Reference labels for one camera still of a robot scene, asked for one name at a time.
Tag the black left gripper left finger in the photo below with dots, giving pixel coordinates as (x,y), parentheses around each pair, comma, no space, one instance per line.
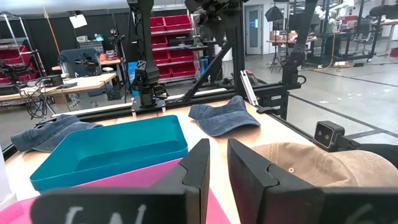
(192,193)

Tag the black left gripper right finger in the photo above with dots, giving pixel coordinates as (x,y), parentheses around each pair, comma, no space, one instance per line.
(255,186)

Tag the blue denim cap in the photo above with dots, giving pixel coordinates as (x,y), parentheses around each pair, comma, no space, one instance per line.
(224,119)
(46,133)

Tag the tan cotton cap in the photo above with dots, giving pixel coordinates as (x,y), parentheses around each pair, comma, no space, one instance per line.
(326,168)

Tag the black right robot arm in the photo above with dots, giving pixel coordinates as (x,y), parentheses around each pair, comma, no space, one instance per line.
(146,71)

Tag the pinkish red plastic bin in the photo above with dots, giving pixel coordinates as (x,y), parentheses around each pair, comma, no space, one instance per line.
(136,179)

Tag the black control box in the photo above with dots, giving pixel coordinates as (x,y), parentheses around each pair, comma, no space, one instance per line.
(273,101)

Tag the teal blue plastic bin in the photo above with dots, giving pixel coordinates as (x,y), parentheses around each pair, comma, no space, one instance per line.
(109,149)

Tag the silver aluminium extrusion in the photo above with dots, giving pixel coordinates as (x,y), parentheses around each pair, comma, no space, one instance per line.
(248,87)

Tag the red storage bin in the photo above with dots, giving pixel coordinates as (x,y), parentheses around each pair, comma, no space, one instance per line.
(177,22)
(161,57)
(157,24)
(164,72)
(183,69)
(159,41)
(182,55)

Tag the metal storage rack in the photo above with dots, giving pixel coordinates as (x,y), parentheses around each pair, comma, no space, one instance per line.
(186,46)

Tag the wooden background table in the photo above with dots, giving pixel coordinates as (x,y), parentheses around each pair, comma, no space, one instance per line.
(289,40)

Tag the wooden workbench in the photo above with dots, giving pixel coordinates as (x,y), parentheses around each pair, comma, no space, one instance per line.
(84,82)

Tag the white door with window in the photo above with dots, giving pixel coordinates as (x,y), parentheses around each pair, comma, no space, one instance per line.
(254,29)

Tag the black background robot station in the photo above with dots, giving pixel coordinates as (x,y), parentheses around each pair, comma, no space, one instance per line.
(345,40)

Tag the black softbox light stand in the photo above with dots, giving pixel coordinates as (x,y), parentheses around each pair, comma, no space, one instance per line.
(273,14)

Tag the blue office chair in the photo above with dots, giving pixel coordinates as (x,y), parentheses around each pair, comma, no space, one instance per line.
(71,62)

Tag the white paper sheet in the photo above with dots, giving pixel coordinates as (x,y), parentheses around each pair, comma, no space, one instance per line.
(77,21)

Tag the black table-level camera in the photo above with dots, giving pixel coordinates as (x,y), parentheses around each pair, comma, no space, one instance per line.
(325,133)

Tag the black aluminium table frame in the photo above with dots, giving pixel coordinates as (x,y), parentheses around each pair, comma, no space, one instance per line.
(237,62)

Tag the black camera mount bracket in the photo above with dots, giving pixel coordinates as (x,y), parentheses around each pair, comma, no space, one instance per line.
(379,152)

